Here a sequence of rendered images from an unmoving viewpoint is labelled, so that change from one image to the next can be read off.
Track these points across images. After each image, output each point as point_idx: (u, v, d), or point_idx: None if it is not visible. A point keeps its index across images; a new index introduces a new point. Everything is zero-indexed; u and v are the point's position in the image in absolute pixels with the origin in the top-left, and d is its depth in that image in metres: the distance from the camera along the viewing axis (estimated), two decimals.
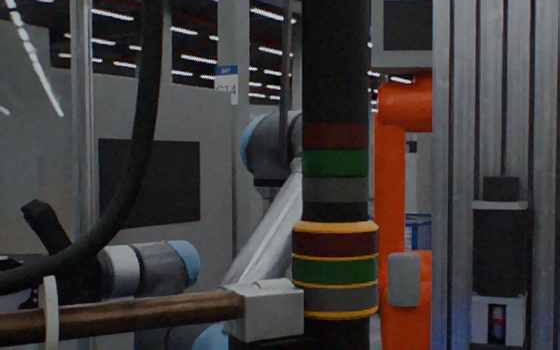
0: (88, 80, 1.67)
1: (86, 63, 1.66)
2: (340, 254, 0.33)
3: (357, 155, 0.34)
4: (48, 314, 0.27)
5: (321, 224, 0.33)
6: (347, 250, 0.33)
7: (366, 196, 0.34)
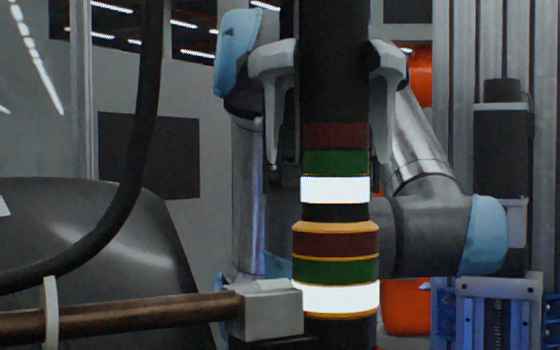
0: (87, 13, 1.67)
1: None
2: (340, 254, 0.33)
3: (357, 155, 0.34)
4: (48, 314, 0.27)
5: (321, 224, 0.33)
6: (347, 250, 0.33)
7: (366, 196, 0.34)
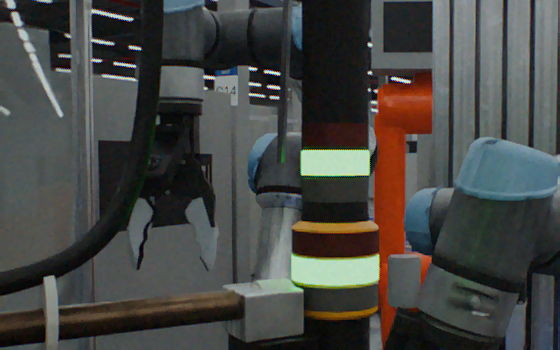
0: (88, 85, 1.67)
1: (86, 68, 1.66)
2: (340, 254, 0.33)
3: (357, 155, 0.34)
4: (48, 314, 0.27)
5: (321, 224, 0.33)
6: (347, 250, 0.33)
7: (366, 196, 0.34)
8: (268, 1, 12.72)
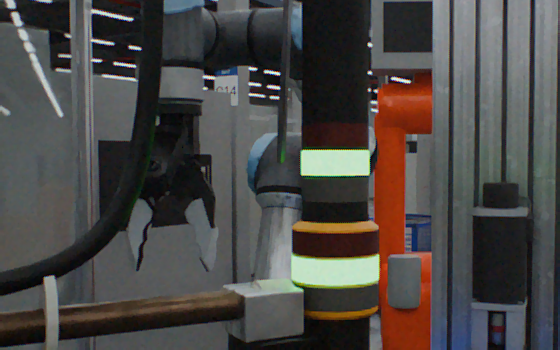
0: (88, 85, 1.67)
1: (86, 68, 1.66)
2: (340, 254, 0.33)
3: (357, 155, 0.34)
4: (48, 314, 0.27)
5: (321, 224, 0.33)
6: (347, 250, 0.33)
7: (366, 196, 0.34)
8: (268, 1, 12.72)
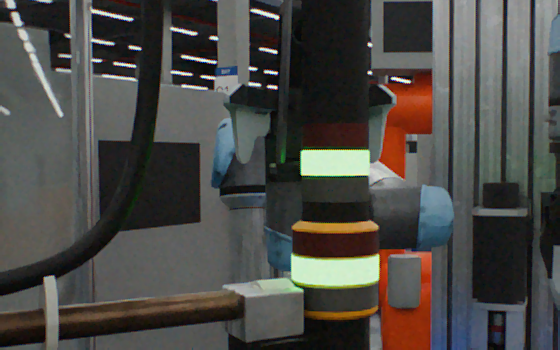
0: (88, 85, 1.67)
1: (86, 68, 1.66)
2: (340, 254, 0.33)
3: (357, 155, 0.34)
4: (48, 314, 0.27)
5: (321, 224, 0.33)
6: (347, 250, 0.33)
7: (366, 196, 0.34)
8: (268, 1, 12.72)
